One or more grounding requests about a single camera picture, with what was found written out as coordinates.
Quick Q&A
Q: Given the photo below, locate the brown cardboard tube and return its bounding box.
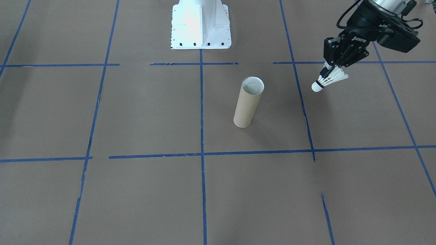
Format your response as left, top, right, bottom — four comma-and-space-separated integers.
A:
233, 77, 265, 128

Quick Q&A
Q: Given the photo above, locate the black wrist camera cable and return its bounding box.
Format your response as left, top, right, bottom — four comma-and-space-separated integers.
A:
336, 2, 423, 31

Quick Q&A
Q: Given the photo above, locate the white pedestal column with plate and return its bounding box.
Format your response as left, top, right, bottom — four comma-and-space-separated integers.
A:
170, 0, 232, 50

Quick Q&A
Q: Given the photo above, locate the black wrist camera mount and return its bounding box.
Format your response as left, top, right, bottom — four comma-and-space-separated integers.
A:
374, 20, 421, 53

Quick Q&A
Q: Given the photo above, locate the white feather shuttlecock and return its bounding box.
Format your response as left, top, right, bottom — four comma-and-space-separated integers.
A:
311, 65, 349, 93

